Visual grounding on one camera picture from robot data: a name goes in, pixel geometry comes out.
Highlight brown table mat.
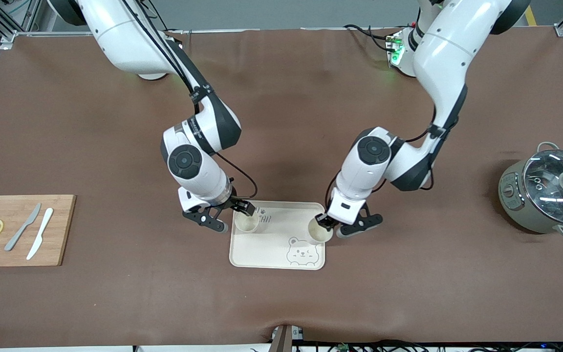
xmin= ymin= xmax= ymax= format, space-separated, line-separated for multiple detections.
xmin=0 ymin=27 xmax=563 ymax=350

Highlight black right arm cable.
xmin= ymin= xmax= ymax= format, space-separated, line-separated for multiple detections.
xmin=123 ymin=0 xmax=259 ymax=200

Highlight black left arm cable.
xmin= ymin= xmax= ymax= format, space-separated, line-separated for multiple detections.
xmin=328 ymin=112 xmax=458 ymax=216

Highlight glass pot lid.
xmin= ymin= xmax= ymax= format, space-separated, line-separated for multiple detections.
xmin=523 ymin=149 xmax=563 ymax=226

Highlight grey plastic knife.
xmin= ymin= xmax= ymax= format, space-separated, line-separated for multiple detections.
xmin=4 ymin=203 xmax=42 ymax=252

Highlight white IKEA cup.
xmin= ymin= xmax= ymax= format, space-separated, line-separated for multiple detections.
xmin=234 ymin=210 xmax=260 ymax=234
xmin=308 ymin=220 xmax=334 ymax=245

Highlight black base cables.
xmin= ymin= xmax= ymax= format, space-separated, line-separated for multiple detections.
xmin=344 ymin=23 xmax=395 ymax=52

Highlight grey-green electric pot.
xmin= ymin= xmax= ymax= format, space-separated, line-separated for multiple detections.
xmin=498 ymin=142 xmax=563 ymax=239

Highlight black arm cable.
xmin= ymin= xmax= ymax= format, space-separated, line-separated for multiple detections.
xmin=123 ymin=0 xmax=259 ymax=200
xmin=328 ymin=112 xmax=458 ymax=216

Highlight wooden cutting board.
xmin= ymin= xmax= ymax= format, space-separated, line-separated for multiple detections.
xmin=0 ymin=195 xmax=77 ymax=267

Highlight white plastic knife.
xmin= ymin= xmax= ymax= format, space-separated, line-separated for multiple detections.
xmin=26 ymin=208 xmax=54 ymax=261

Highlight metal table edge bracket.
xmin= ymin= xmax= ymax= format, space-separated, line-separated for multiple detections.
xmin=271 ymin=325 xmax=304 ymax=352

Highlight beige bear print tray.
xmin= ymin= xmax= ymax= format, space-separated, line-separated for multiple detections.
xmin=229 ymin=200 xmax=326 ymax=270

